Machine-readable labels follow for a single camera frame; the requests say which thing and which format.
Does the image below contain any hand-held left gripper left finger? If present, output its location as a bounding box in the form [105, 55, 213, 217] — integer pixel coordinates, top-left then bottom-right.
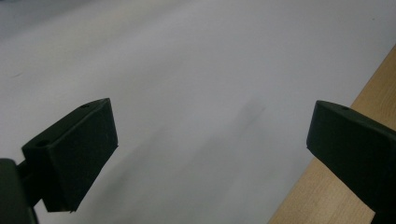
[21, 97, 120, 214]

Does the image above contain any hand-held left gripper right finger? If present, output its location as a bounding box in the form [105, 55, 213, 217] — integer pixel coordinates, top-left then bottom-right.
[305, 100, 396, 224]

